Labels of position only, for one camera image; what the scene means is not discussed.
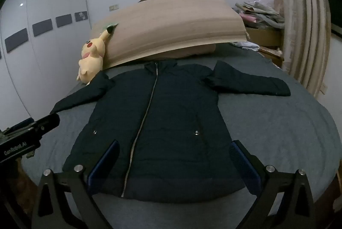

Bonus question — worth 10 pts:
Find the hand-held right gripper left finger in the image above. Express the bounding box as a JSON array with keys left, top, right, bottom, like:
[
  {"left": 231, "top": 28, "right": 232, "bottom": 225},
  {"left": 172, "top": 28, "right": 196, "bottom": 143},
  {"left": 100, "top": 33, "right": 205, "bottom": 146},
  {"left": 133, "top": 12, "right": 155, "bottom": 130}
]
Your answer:
[{"left": 31, "top": 139, "right": 120, "bottom": 229}]

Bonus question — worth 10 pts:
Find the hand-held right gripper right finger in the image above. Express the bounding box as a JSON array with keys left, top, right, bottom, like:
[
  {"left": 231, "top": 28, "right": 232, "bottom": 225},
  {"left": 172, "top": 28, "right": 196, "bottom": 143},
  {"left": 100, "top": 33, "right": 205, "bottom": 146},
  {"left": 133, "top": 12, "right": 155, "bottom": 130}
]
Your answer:
[{"left": 229, "top": 139, "right": 317, "bottom": 229}]

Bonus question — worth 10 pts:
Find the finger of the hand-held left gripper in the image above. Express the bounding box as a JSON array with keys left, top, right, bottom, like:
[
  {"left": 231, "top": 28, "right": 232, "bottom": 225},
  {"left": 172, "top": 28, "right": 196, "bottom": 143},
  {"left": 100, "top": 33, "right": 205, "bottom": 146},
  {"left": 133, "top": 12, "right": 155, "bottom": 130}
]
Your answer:
[{"left": 32, "top": 113, "right": 60, "bottom": 136}]

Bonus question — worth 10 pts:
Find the dark navy zip jacket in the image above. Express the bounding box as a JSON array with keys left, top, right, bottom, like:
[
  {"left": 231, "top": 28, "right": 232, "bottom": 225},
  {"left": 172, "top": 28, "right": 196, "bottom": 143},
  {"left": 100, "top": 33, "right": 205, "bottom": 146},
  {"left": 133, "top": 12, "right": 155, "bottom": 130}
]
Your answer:
[{"left": 50, "top": 59, "right": 292, "bottom": 203}]

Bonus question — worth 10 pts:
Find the pile of clothes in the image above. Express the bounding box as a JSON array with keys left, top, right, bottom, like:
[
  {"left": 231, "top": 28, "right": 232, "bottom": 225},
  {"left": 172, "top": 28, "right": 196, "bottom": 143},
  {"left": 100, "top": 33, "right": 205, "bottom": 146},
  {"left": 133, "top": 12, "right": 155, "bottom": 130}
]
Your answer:
[{"left": 231, "top": 0, "right": 285, "bottom": 29}]

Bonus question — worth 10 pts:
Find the white wardrobe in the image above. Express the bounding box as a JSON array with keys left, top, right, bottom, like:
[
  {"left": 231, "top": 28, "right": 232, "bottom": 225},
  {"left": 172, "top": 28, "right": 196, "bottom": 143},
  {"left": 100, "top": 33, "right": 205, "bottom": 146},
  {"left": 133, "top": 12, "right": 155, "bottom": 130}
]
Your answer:
[{"left": 0, "top": 0, "right": 93, "bottom": 133}]

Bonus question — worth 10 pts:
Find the yellow plush toy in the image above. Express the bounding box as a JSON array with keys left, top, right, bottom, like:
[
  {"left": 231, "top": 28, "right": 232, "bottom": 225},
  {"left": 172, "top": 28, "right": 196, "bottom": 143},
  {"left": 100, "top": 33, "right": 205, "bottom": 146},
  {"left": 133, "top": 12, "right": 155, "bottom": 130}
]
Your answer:
[{"left": 77, "top": 25, "right": 115, "bottom": 84}]

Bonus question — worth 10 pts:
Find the plain dark wardrobe panel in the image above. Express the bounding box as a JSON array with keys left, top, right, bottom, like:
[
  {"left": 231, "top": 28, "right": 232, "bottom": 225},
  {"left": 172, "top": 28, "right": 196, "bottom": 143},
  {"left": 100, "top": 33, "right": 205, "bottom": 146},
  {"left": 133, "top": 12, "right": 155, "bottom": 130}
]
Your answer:
[
  {"left": 56, "top": 14, "right": 73, "bottom": 28},
  {"left": 32, "top": 19, "right": 53, "bottom": 37},
  {"left": 4, "top": 28, "right": 29, "bottom": 53}
]

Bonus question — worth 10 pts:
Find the white cloth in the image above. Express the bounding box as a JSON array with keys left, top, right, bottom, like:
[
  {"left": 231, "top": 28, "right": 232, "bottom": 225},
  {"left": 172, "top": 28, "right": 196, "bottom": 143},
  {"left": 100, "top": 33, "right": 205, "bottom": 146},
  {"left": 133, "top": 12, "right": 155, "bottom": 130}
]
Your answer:
[{"left": 230, "top": 41, "right": 259, "bottom": 52}]

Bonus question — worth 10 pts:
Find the brown pillow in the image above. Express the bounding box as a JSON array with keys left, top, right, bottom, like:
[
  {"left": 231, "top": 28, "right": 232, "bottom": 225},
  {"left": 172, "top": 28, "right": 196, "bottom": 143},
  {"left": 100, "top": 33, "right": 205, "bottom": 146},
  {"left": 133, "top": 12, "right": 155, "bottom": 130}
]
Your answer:
[{"left": 148, "top": 43, "right": 217, "bottom": 60}]

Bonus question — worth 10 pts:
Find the wooden cabinet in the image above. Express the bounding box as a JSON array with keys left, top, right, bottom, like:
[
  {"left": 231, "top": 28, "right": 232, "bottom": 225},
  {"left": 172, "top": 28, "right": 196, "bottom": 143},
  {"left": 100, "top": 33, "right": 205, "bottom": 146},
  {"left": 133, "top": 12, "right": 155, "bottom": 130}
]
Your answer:
[{"left": 244, "top": 27, "right": 285, "bottom": 68}]

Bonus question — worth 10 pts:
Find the beige curtain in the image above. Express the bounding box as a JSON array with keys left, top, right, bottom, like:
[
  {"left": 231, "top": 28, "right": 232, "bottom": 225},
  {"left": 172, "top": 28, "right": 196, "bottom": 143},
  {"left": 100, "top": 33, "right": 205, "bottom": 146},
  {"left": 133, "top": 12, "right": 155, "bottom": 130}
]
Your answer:
[{"left": 252, "top": 0, "right": 332, "bottom": 97}]

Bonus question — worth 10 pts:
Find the light wooden headboard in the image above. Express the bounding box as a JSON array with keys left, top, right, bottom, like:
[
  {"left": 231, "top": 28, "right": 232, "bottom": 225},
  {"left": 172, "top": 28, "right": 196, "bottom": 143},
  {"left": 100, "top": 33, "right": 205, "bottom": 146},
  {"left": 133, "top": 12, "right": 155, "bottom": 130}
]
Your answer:
[{"left": 91, "top": 0, "right": 248, "bottom": 69}]

